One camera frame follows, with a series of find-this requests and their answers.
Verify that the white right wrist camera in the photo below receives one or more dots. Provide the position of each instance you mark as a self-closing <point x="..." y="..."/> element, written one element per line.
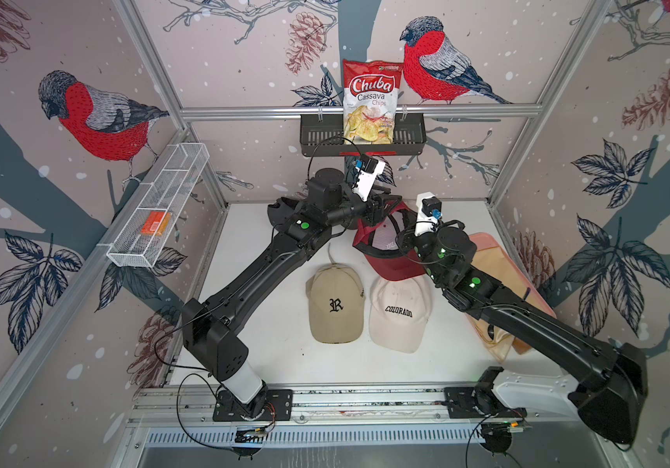
<point x="429" y="213"/>

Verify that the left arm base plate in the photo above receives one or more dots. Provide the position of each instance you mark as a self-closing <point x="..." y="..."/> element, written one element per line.
<point x="268" y="405"/>

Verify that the cream Colorado baseball cap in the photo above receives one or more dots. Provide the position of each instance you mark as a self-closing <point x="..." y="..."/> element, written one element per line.
<point x="400" y="311"/>

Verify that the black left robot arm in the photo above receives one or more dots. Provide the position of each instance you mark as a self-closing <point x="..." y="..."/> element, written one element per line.
<point x="210" y="328"/>

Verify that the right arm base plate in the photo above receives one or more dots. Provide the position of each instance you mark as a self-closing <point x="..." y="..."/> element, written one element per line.
<point x="473" y="402"/>

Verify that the dark grey baseball cap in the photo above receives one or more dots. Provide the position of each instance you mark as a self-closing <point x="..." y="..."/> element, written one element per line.
<point x="288" y="216"/>

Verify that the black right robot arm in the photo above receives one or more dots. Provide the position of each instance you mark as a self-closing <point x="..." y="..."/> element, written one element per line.
<point x="612" y="381"/>

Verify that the white wire wall basket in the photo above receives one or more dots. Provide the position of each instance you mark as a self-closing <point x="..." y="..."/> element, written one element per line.
<point x="169" y="191"/>

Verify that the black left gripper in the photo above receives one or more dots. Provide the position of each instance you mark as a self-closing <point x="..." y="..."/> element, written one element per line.
<point x="374" y="205"/>

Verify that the khaki baseball cap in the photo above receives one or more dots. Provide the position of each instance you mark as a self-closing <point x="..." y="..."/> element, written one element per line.
<point x="336" y="299"/>

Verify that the Chuba cassava chips bag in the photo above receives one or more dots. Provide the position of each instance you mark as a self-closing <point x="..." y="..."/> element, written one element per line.
<point x="371" y="91"/>

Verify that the red baseball cap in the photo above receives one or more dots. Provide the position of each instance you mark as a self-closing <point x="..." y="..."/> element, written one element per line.
<point x="379" y="246"/>

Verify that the orange box in basket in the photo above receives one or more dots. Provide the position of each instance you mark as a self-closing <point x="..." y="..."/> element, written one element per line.
<point x="156" y="223"/>

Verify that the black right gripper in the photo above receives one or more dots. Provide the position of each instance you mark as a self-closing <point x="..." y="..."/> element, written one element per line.
<point x="408" y="239"/>

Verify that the black wall basket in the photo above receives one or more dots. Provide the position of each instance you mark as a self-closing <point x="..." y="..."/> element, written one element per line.
<point x="336" y="135"/>

